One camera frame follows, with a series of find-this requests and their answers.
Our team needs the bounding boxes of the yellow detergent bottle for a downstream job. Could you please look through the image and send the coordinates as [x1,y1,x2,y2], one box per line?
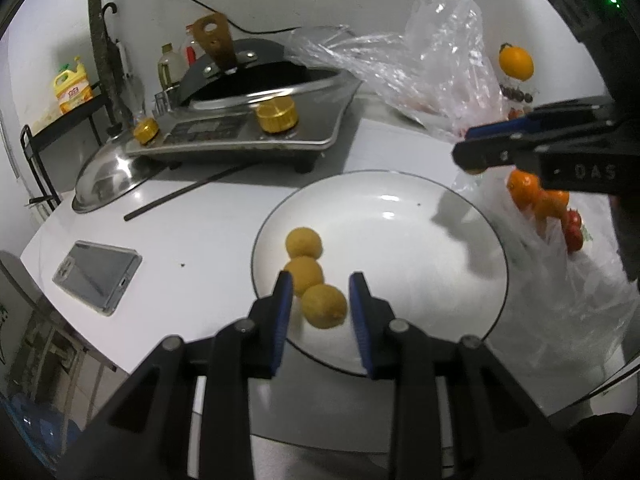
[54,56,94,115]

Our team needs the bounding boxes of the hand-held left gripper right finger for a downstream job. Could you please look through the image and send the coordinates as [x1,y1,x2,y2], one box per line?
[348,271,583,480]

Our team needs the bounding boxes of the yellow lime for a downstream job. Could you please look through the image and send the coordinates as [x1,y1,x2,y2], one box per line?
[300,283,348,331]
[285,227,325,261]

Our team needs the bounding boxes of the black wok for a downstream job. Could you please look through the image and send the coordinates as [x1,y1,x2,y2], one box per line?
[172,60,351,112]

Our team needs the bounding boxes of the black metal rack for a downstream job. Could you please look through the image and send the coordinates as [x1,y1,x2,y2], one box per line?
[20,95,117,212]

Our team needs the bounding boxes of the large orange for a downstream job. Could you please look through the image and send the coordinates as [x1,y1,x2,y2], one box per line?
[498,42,535,82]

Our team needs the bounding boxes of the steel induction cooker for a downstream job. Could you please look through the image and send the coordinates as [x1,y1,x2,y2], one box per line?
[125,67,363,174]

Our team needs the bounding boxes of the black stick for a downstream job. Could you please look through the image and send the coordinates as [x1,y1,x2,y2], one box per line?
[123,165,249,222]

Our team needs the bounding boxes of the black umbrella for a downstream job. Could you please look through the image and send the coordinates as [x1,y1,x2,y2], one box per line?
[102,2,147,127]

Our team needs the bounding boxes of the steel cup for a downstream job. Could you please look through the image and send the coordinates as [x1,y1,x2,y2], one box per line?
[152,87,181,116]

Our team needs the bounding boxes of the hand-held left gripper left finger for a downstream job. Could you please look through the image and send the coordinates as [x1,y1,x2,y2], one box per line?
[60,270,296,480]

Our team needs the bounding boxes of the white plate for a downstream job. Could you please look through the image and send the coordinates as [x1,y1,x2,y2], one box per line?
[250,170,510,378]

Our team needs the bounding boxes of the steel pot lid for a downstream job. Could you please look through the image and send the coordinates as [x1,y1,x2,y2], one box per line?
[71,127,157,214]

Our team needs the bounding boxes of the grey vertical pipe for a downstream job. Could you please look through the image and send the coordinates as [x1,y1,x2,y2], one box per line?
[87,0,132,127]

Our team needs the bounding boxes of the cooking oil bottle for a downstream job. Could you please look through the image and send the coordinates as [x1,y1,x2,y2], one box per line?
[157,43,187,94]

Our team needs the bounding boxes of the printed white plastic bag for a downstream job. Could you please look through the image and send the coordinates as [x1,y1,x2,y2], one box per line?
[452,167,640,387]

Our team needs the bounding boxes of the smartphone in clear case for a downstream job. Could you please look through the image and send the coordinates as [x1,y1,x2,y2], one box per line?
[52,241,143,317]

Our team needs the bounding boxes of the mandarin orange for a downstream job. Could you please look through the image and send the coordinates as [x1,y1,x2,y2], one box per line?
[506,169,544,211]
[534,189,571,222]

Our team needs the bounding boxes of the clear plastic bag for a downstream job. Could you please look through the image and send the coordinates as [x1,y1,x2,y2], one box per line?
[287,0,512,144]

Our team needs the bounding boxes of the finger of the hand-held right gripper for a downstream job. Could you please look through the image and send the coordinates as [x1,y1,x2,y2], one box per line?
[452,121,621,174]
[465,97,621,142]

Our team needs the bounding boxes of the cluster of dark red fruits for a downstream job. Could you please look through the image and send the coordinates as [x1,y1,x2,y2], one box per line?
[500,82,534,104]

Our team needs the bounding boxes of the blue plastic container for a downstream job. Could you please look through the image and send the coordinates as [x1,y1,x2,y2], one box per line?
[0,394,77,463]

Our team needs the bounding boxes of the red cap bottle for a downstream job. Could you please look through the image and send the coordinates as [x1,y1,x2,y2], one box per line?
[185,25,201,67]

